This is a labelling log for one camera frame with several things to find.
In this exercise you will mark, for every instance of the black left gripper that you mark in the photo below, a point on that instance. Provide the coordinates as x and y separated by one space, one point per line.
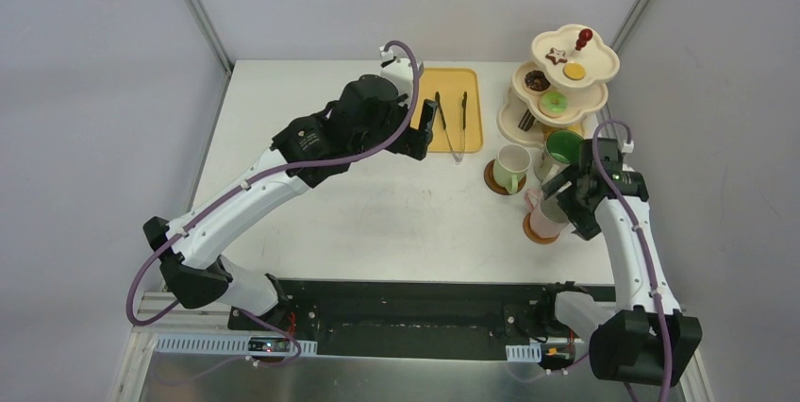
411 130

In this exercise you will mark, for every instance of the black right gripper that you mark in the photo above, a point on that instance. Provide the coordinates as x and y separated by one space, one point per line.
573 196

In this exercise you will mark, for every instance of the floral mug with green inside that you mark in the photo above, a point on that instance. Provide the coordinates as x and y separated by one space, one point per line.
560 150

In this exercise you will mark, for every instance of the pink mug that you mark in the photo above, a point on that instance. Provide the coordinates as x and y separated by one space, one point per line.
545 207

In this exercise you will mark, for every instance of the metal tongs with black tips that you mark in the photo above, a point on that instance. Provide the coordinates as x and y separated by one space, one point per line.
457 156

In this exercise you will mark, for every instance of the light green mug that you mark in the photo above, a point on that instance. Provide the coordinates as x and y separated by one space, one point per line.
510 168

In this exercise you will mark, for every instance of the orange round coaster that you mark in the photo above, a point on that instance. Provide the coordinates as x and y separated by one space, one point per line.
540 229

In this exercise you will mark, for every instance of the chocolate cake slice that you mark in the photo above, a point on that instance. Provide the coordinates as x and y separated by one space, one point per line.
527 121

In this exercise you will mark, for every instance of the dark brown wooden coaster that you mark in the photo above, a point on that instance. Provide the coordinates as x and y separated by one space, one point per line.
497 188

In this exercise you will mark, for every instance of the green frosted donut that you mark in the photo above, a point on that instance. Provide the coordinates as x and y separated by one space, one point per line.
553 104

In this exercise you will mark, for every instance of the chocolate sprinkled donut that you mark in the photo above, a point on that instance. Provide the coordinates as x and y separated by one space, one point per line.
536 81

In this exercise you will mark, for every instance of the round yellow biscuit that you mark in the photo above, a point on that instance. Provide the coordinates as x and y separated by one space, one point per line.
574 71

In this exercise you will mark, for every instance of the star-shaped chocolate cookie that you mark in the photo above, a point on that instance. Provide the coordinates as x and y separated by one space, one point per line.
556 56

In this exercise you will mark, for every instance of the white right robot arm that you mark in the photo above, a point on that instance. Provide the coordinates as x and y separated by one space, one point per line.
646 339

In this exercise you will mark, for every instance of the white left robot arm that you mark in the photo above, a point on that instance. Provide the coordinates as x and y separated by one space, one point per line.
372 114

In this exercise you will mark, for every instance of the yellow plastic tray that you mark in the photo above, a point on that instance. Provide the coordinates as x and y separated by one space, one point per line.
451 83

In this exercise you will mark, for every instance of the cream three-tier cake stand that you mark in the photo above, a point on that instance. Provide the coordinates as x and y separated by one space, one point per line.
585 97

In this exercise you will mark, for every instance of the right white slotted cable duct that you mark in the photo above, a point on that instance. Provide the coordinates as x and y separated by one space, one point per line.
530 352

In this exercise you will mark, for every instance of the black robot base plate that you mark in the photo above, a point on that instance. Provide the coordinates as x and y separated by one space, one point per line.
415 320

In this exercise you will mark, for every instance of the left aluminium frame post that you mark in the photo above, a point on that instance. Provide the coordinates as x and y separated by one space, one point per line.
210 34

